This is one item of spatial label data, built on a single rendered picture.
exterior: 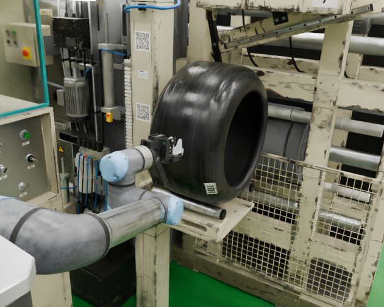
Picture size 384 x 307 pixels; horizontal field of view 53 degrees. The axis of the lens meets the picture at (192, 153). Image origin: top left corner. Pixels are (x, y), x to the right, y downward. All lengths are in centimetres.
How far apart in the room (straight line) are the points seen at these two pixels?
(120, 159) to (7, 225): 39
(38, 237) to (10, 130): 88
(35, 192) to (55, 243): 98
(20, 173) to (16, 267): 137
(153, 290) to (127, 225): 125
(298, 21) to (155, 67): 61
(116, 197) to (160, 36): 73
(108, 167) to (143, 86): 65
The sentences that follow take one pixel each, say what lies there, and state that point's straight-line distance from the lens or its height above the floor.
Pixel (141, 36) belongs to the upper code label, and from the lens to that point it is 159.
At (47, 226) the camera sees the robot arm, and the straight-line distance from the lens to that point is 71.
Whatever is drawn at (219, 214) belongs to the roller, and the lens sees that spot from 150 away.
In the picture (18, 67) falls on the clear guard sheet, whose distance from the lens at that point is 150.
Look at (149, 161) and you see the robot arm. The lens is 112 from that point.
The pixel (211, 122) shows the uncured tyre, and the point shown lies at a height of 129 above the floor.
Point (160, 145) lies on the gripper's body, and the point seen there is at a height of 125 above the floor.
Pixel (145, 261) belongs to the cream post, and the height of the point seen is 46.
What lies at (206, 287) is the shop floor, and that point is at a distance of 255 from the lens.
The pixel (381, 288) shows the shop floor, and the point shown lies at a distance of 288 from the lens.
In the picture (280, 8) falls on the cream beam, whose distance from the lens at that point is 159.
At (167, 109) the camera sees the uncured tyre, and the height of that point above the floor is 131.
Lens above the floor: 167
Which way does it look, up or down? 22 degrees down
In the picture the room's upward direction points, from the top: 2 degrees clockwise
